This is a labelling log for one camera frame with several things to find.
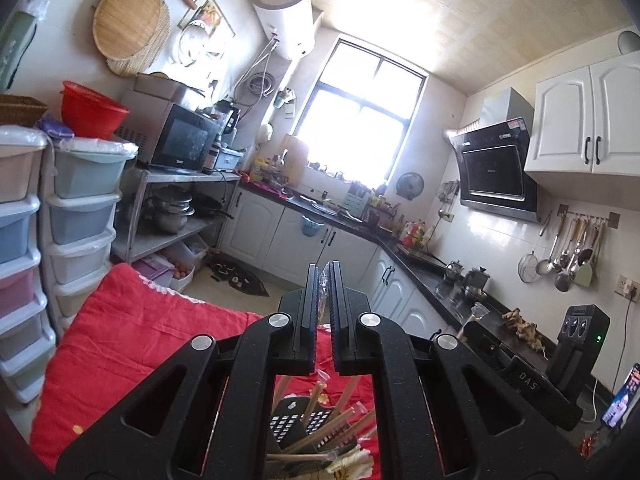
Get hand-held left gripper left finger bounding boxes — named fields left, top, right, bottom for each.
left=55, top=262, right=321, bottom=480

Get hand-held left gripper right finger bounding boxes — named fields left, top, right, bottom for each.
left=327, top=260, right=586, bottom=480

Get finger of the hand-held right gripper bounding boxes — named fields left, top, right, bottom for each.
left=460, top=319, right=519, bottom=379

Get plastic-wrapped chopstick pair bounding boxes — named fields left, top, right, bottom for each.
left=319, top=261, right=335, bottom=328
left=465, top=302, right=489, bottom=333

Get pile of wooden chopsticks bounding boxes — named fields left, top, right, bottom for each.
left=267, top=375, right=378, bottom=462

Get dark green plastic utensil basket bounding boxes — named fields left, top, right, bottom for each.
left=267, top=394, right=361, bottom=480

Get row of hanging kitchen utensils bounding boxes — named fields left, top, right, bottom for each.
left=539, top=204, right=622, bottom=294

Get ginger root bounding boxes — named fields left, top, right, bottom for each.
left=502, top=310, right=552, bottom=359

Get white kitchen base cabinets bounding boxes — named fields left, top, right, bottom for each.
left=220, top=187, right=466, bottom=337

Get large steel kettle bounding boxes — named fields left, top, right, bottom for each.
left=462, top=266, right=491, bottom=301

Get smartphone with lit screen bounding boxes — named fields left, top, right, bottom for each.
left=600, top=362, right=640, bottom=429

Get black kitchen countertop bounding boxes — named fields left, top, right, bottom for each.
left=240, top=182, right=568, bottom=358

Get hanging mesh strainer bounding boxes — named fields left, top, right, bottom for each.
left=517, top=251, right=540, bottom=284

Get green knife block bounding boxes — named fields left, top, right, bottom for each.
left=347, top=182, right=374, bottom=216

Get clear box of eggs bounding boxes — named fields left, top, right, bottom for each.
left=167, top=259, right=197, bottom=291

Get small black fan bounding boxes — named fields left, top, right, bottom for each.
left=396, top=172, right=426, bottom=199

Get black wok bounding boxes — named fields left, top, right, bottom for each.
left=192, top=192, right=234, bottom=221

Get group of condiment bottles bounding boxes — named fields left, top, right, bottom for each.
left=250, top=155, right=287, bottom=187

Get wooden cutting board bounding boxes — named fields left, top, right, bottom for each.
left=280, top=134, right=309, bottom=184

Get steel shelf rack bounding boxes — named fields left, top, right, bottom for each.
left=112, top=167, right=242, bottom=267

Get pink plastic storage box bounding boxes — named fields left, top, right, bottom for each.
left=132, top=254, right=174, bottom=286

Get stack of steel pots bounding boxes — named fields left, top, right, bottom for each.
left=147, top=185, right=197, bottom=234

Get black range hood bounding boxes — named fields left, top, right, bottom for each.
left=442, top=87, right=544, bottom=224

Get red floral blanket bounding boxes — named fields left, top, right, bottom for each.
left=30, top=262, right=381, bottom=480

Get kitchen window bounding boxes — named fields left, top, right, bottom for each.
left=287, top=37, right=429, bottom=187

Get black microwave oven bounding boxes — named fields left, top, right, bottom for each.
left=116, top=89, right=224, bottom=175

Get black electric kettle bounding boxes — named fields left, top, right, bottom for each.
left=212, top=99, right=242, bottom=134

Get pastel plastic drawer tower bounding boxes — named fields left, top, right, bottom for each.
left=0, top=124, right=57, bottom=406
left=42, top=137, right=139, bottom=332

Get silver metal box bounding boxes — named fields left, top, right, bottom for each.
left=132, top=72, right=192, bottom=107

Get white plastic bag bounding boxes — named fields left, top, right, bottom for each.
left=170, top=20, right=226, bottom=67

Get red plastic basin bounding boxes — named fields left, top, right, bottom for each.
left=60, top=80, right=131, bottom=140

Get white water heater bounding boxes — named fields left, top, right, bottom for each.
left=250, top=0, right=317, bottom=60

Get purple cloth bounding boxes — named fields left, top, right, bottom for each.
left=37, top=112, right=76, bottom=139

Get round bamboo sieve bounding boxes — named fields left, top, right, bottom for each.
left=92, top=0, right=172, bottom=79

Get woven wicker basket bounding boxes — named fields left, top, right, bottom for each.
left=0, top=93, right=49, bottom=127

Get pale green hanging organizer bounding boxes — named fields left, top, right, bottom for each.
left=0, top=10, right=39, bottom=92

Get white charging cable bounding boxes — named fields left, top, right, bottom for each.
left=581, top=375, right=602, bottom=424

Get wall power socket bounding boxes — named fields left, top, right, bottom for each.
left=617, top=275, right=640, bottom=304

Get white wall cabinet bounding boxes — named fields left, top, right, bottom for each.
left=522, top=50, right=640, bottom=177

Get coiled grey hose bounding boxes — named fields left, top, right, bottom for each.
left=235, top=72, right=276, bottom=101

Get wall calendar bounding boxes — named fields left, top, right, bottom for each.
left=182, top=0, right=237, bottom=58

